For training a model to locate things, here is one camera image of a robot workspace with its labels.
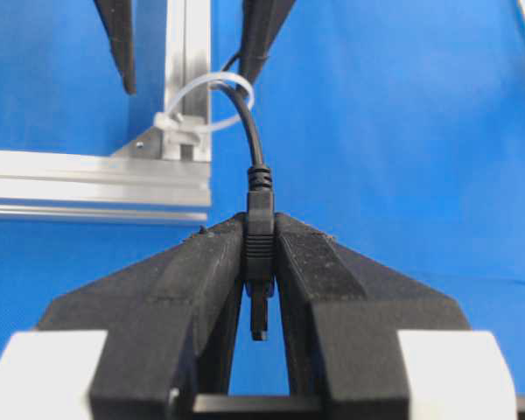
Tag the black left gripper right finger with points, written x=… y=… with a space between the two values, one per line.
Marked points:
x=341 y=312

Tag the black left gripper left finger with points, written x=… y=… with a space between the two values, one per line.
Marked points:
x=171 y=321

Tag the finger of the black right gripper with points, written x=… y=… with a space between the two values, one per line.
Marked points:
x=262 y=21
x=116 y=17

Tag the white zip tie loop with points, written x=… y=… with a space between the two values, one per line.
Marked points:
x=186 y=117

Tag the silver aluminium extrusion frame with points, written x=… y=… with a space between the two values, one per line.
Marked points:
x=73 y=144

